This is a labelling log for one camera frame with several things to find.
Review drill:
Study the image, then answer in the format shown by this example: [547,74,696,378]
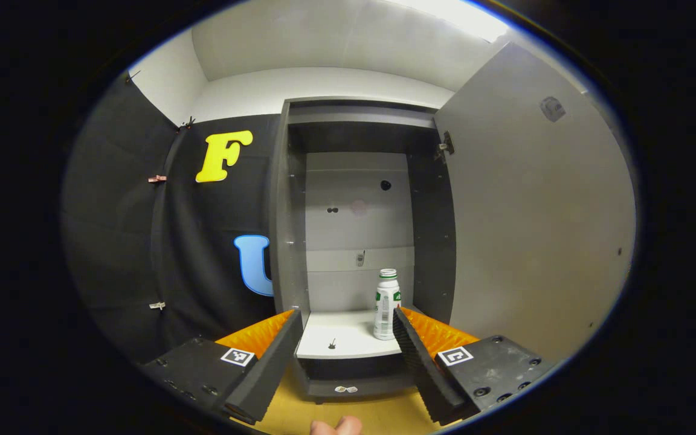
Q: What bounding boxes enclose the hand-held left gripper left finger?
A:
[140,309,304,425]

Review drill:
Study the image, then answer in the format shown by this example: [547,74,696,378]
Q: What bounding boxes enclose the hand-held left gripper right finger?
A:
[393,306,566,427]

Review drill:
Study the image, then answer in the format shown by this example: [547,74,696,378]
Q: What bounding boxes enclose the white bottle green label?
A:
[373,269,402,341]

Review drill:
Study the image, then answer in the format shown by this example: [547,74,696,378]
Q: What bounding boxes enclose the beige cabinet door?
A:
[433,41,637,363]

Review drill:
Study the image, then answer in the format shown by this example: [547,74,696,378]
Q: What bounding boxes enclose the white cabinet shelf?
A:
[295,309,421,360]

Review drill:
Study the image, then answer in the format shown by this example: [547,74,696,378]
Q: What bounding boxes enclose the dark grey cabinet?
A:
[268,95,459,405]

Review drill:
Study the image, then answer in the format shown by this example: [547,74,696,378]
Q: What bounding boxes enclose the black backdrop cloth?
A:
[61,71,283,366]

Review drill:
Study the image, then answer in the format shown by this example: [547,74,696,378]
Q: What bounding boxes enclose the long ceiling light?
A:
[396,0,512,43]

